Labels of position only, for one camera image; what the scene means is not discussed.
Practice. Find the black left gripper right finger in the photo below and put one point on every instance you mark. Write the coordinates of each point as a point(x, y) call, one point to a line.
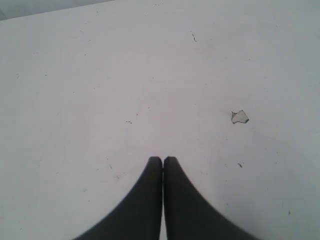
point(188, 216)

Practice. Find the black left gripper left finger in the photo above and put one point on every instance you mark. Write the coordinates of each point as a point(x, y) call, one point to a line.
point(138, 216)

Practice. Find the small torn paper scrap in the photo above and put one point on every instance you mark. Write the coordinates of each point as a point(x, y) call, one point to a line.
point(239, 117)

